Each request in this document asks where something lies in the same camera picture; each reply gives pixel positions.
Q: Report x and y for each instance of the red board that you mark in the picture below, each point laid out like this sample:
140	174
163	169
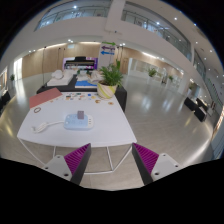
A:
44	97

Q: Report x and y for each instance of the white power strip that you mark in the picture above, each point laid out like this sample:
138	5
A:
73	123

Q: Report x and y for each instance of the black bench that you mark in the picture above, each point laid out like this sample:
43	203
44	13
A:
199	112

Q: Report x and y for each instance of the potted green plant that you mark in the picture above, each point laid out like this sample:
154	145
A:
112	78

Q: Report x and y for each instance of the blue direction sign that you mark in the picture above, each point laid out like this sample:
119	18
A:
107	48

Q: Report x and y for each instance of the purple charger plug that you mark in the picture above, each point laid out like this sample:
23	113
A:
80	114

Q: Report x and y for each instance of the black display platform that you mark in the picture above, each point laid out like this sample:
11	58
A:
121	93

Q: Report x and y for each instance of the distant potted plant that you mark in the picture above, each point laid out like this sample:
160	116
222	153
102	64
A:
152	72

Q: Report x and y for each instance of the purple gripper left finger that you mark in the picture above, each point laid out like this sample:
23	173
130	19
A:
72	166

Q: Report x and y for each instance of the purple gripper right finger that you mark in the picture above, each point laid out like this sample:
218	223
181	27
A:
153	166

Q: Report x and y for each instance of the white table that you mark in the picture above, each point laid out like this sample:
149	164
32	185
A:
44	124

